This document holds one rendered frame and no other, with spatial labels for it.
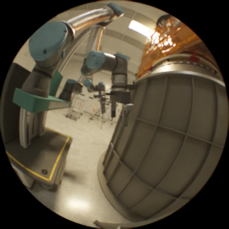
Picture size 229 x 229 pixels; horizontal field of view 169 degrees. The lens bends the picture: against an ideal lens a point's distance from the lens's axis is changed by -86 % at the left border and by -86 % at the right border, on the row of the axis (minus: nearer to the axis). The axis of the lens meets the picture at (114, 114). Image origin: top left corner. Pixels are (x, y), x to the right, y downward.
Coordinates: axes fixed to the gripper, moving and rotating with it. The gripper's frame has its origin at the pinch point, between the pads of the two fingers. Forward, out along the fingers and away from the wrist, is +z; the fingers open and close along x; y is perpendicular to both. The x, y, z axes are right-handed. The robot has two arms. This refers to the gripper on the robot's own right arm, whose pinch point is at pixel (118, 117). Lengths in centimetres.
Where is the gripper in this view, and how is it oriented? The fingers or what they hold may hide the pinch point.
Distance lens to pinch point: 39.5
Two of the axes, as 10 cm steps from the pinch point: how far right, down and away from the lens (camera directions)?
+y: -9.2, 0.9, -3.8
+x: 3.9, 2.7, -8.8
